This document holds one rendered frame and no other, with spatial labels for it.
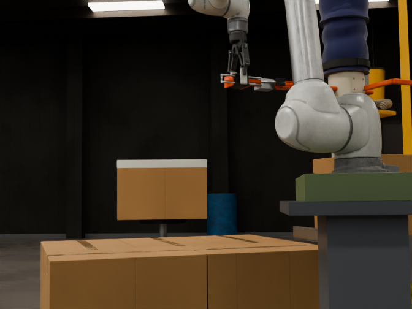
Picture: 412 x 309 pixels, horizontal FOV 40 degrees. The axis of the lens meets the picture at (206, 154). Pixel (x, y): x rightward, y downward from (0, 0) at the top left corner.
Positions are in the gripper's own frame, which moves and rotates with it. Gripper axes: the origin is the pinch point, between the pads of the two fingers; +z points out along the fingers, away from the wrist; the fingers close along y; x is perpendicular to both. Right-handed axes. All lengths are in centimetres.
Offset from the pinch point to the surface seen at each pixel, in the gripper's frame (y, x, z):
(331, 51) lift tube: -2, -49, -17
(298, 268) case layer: -14, -19, 80
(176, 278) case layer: -7, 33, 81
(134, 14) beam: 668, -176, -255
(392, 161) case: -20, -66, 35
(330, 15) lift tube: -2, -48, -34
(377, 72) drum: 554, -590, -168
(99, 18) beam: 700, -125, -251
